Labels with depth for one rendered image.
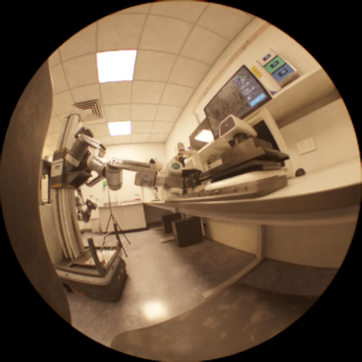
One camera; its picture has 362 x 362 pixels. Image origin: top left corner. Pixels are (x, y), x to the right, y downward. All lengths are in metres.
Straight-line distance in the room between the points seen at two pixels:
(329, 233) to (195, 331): 0.99
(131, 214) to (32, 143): 2.92
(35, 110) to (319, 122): 1.17
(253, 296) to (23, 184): 0.47
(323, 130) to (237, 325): 1.03
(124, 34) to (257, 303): 2.30
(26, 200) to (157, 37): 1.97
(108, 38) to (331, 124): 2.36
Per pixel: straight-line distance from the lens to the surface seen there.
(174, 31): 1.98
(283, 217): 0.20
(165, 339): 0.32
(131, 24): 1.96
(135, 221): 3.04
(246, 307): 0.34
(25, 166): 0.20
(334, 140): 1.01
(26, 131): 0.20
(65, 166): 1.15
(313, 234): 1.09
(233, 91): 0.70
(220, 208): 0.18
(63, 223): 1.17
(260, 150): 0.32
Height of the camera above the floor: 0.77
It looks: 7 degrees up
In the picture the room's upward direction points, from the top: 9 degrees counter-clockwise
